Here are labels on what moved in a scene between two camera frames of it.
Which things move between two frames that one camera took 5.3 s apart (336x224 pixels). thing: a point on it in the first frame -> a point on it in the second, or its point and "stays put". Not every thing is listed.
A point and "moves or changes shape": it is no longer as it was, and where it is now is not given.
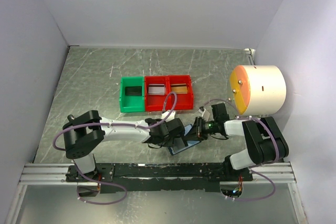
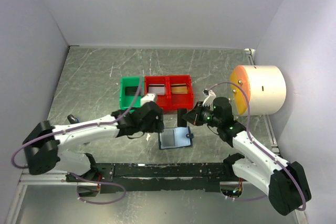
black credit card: [136, 91] stays put
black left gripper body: [168, 141] -> [155, 125]
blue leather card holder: [190, 143] moves or changes shape
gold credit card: [179, 88] stays put
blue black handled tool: [70, 118] stays put
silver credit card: [156, 89] stays put
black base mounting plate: [149, 178] stays put
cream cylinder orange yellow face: [258, 90] stays put
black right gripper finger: [197, 132] -> [193, 117]
